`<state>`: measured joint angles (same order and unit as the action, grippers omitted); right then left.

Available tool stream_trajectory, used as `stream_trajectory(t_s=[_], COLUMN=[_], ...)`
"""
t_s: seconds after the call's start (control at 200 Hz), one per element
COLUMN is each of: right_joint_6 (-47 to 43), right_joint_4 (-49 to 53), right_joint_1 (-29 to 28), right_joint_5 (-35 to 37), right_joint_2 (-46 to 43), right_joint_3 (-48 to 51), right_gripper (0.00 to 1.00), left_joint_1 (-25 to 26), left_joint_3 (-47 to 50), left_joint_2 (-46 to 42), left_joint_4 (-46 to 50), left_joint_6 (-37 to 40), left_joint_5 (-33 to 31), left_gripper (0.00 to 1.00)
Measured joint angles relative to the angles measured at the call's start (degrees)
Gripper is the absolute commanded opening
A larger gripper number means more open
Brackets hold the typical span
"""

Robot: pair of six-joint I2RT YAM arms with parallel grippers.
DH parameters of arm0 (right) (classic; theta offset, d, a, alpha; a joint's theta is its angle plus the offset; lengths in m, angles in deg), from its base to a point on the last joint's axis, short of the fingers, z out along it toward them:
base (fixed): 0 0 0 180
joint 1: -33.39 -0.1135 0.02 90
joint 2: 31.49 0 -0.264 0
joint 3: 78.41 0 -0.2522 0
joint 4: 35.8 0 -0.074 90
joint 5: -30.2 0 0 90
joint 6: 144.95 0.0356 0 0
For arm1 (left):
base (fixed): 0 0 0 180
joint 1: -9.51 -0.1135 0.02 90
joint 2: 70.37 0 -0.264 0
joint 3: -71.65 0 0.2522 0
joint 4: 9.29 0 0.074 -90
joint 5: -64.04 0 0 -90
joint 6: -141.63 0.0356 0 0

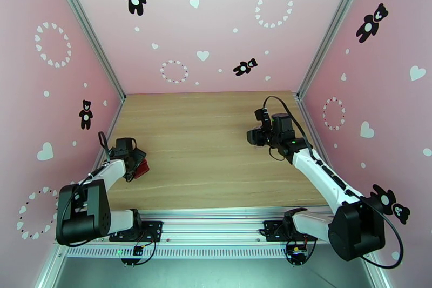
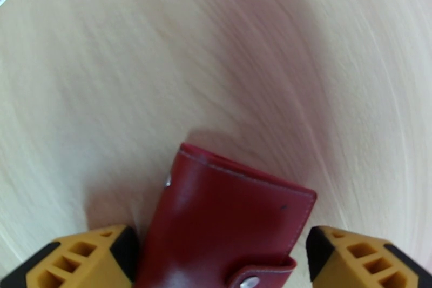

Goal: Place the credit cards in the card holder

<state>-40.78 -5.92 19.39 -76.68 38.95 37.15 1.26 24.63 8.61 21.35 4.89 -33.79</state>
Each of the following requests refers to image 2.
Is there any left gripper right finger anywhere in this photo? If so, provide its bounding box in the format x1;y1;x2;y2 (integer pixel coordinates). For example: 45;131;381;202
305;225;432;288

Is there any red leather card holder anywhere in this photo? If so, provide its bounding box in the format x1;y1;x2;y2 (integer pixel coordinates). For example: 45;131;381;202
133;143;318;288

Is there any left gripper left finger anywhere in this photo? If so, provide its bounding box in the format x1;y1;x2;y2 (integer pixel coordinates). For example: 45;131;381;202
0;225;139;288

